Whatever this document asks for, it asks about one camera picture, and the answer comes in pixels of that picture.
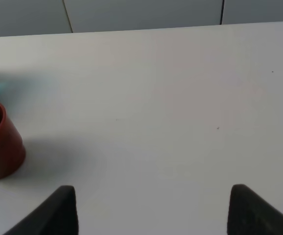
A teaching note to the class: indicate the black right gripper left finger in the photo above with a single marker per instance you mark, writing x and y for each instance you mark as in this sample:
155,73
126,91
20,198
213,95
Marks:
57,215

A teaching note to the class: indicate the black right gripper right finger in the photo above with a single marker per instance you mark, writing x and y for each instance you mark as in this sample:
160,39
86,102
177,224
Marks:
249,214

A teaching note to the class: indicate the red plastic cup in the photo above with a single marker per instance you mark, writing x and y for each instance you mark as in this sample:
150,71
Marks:
12,151

